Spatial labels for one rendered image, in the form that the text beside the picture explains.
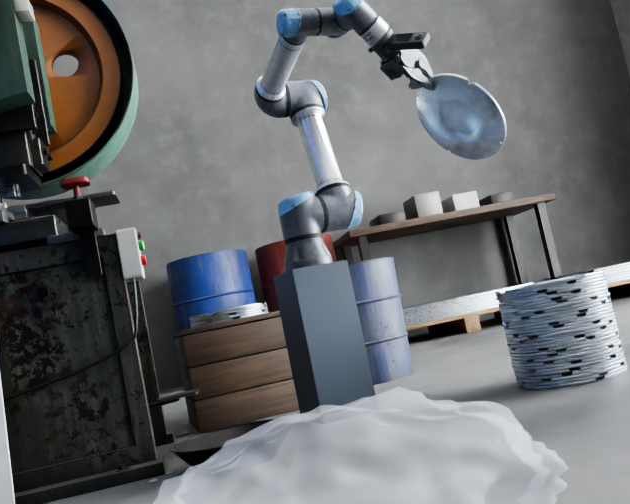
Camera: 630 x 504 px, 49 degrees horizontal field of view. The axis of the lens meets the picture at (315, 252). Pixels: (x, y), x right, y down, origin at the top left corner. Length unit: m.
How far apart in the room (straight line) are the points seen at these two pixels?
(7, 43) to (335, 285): 1.13
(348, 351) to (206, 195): 3.63
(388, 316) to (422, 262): 3.00
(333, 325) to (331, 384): 0.17
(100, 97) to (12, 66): 0.56
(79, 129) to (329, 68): 3.60
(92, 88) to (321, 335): 1.26
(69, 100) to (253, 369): 1.15
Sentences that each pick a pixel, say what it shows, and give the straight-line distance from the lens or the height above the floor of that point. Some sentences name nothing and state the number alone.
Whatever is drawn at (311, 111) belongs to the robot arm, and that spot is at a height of 0.95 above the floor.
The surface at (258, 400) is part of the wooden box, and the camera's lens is 2.42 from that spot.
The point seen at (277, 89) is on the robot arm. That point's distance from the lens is 2.20.
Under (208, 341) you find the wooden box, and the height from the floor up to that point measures 0.29.
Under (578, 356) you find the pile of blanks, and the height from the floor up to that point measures 0.06.
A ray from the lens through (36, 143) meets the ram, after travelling 2.19.
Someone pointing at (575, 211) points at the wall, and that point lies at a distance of 6.35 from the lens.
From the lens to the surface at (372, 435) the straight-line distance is 0.73.
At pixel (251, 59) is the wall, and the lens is 5.88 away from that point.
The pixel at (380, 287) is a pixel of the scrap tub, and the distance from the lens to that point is 2.73.
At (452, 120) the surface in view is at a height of 0.78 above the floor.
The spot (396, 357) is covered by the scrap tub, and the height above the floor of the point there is 0.08.
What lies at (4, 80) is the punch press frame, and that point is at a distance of 2.10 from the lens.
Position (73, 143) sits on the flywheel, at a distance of 2.57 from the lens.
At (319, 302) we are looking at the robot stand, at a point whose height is 0.34.
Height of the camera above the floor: 0.30
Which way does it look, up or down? 5 degrees up
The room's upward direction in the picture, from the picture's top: 12 degrees counter-clockwise
